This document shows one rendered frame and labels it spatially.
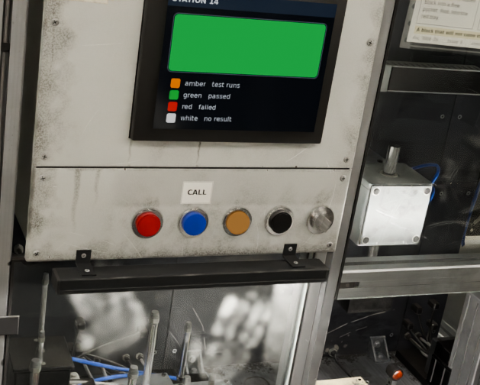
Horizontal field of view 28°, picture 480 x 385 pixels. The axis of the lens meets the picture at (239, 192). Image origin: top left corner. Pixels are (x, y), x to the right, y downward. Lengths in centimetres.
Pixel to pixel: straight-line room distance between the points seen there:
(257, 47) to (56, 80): 24
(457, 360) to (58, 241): 95
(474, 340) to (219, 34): 92
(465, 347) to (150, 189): 87
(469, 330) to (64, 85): 101
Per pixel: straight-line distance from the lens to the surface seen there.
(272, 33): 113
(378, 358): 202
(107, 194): 116
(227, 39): 111
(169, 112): 112
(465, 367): 186
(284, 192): 124
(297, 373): 141
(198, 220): 120
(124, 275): 117
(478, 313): 181
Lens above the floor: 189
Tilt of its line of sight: 21 degrees down
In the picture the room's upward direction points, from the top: 9 degrees clockwise
